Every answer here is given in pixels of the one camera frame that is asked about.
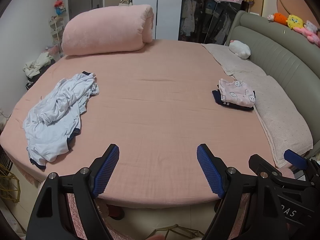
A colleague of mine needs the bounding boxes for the pink fluffy rug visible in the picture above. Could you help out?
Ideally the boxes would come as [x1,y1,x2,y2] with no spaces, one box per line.
[15,166,299,240]

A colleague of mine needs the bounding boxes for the light blue shirt navy trim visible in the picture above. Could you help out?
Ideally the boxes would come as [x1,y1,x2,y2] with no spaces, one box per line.
[23,97,82,170]

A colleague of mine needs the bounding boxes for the beige cabinet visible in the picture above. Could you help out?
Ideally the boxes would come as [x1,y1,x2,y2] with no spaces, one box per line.
[104,0,133,7]

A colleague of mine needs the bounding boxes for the gold wire basket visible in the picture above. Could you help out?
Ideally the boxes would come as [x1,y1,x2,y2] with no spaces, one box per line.
[0,163,22,206]
[147,224,203,240]

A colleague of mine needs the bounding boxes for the beige pillow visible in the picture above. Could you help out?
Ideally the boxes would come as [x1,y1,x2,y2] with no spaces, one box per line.
[202,43,267,77]

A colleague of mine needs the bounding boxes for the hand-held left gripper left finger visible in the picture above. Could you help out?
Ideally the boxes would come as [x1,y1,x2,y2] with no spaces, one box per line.
[26,144,120,240]

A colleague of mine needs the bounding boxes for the white plush toy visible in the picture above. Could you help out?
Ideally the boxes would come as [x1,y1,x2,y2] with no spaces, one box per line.
[229,39,251,59]

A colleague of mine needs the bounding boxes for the pink white cat plush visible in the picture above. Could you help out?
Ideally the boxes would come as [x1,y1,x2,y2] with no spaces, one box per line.
[303,20,319,34]

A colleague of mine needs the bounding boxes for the yellow plush toy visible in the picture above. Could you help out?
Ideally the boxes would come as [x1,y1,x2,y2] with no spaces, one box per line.
[286,14,305,30]

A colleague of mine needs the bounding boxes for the dark red object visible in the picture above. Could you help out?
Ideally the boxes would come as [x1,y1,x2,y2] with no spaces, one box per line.
[108,203,125,221]

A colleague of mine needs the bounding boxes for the grey padded headboard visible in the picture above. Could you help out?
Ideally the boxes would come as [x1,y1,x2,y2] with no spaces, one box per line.
[226,10,320,142]

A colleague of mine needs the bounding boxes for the white wardrobe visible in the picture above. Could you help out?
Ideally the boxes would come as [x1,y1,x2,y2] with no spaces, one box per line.
[132,0,185,40]

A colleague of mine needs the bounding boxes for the cream knitted blanket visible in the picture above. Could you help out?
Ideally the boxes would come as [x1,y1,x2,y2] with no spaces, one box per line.
[234,74,313,168]

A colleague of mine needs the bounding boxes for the pile of white clothes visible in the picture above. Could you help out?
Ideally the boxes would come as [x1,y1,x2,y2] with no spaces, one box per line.
[23,52,55,79]

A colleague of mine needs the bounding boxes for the white patterned garment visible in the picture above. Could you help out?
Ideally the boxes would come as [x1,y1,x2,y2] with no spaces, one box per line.
[37,72,100,125]

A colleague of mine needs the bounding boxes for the folded pink printed garment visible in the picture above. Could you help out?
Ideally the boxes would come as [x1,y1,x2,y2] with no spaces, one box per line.
[218,79,256,108]

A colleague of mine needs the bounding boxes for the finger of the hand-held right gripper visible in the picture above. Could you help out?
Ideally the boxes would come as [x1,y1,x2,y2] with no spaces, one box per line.
[284,149,317,180]
[248,154,283,180]

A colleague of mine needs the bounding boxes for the red and blue toy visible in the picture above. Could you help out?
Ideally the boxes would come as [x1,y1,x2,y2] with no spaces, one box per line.
[53,0,67,16]

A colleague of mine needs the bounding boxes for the pink plush toy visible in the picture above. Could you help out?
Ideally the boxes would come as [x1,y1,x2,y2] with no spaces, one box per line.
[294,27,320,47]

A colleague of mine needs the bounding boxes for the orange carrot plush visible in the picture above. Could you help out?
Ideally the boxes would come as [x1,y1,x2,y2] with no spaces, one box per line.
[272,12,288,26]

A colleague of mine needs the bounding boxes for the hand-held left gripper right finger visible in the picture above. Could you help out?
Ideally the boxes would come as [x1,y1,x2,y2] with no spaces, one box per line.
[197,144,292,240]

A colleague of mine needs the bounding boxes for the bed with pink sheet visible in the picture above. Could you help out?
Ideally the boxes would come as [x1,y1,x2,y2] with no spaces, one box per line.
[0,39,314,203]

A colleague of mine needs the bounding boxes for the white shelf rack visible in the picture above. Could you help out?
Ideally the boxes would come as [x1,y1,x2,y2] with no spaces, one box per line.
[49,17,67,56]

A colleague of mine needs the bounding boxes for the glass door cabinet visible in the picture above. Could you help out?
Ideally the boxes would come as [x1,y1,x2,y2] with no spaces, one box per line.
[178,0,242,46]

